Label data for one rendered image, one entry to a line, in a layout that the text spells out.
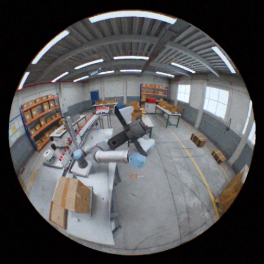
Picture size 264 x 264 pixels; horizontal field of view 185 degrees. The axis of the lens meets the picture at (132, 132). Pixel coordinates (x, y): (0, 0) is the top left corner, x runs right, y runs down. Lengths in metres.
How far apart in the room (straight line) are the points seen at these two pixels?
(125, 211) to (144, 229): 0.54
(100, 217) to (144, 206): 1.00
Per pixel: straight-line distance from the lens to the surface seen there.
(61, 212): 1.19
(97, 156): 0.56
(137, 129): 0.27
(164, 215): 1.80
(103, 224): 0.92
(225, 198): 2.56
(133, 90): 8.21
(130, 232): 1.76
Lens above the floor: 1.69
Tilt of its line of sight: 30 degrees down
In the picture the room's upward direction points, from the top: straight up
